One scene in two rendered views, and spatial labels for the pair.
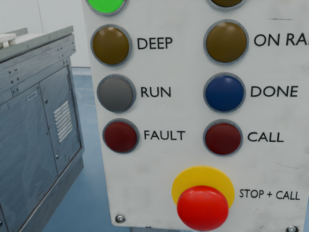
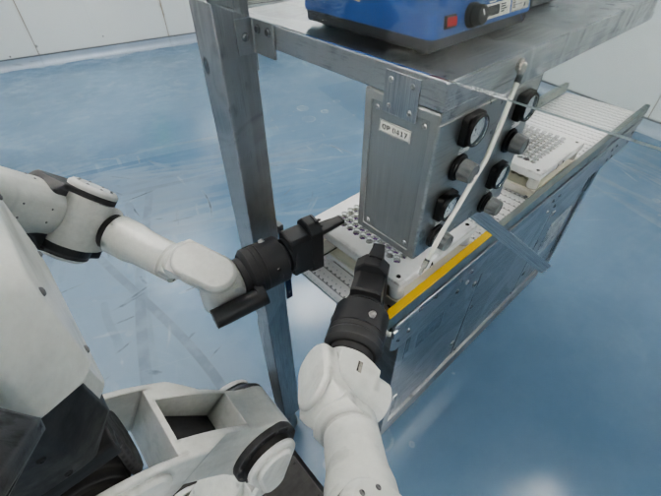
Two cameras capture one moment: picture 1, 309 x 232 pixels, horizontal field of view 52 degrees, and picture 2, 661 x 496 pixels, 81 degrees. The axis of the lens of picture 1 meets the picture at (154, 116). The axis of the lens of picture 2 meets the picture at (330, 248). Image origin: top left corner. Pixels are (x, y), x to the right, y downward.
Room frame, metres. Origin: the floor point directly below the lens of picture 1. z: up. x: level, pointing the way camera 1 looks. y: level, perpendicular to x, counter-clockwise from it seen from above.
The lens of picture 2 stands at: (0.10, 0.47, 1.42)
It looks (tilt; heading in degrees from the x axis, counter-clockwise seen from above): 43 degrees down; 38
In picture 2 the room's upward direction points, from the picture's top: straight up
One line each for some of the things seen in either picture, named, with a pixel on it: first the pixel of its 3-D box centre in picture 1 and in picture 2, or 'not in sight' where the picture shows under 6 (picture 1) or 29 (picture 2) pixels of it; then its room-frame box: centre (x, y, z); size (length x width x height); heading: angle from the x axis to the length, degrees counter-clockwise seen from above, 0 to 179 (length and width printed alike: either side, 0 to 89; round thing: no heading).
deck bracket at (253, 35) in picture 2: not in sight; (255, 39); (0.49, 0.90, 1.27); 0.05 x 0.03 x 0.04; 80
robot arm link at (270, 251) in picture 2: not in sight; (288, 253); (0.46, 0.86, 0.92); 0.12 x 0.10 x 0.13; 162
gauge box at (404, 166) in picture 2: not in sight; (445, 151); (0.57, 0.64, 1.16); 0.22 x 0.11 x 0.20; 170
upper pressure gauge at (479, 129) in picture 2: not in sight; (474, 129); (0.51, 0.59, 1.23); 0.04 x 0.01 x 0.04; 170
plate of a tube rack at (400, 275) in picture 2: not in sight; (391, 225); (0.66, 0.75, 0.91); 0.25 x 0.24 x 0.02; 80
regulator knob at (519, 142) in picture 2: not in sight; (517, 140); (0.62, 0.57, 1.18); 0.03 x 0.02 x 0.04; 170
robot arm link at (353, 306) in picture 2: not in sight; (366, 306); (0.45, 0.67, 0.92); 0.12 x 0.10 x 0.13; 22
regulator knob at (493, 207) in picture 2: not in sight; (492, 203); (0.61, 0.57, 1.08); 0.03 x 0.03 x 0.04; 80
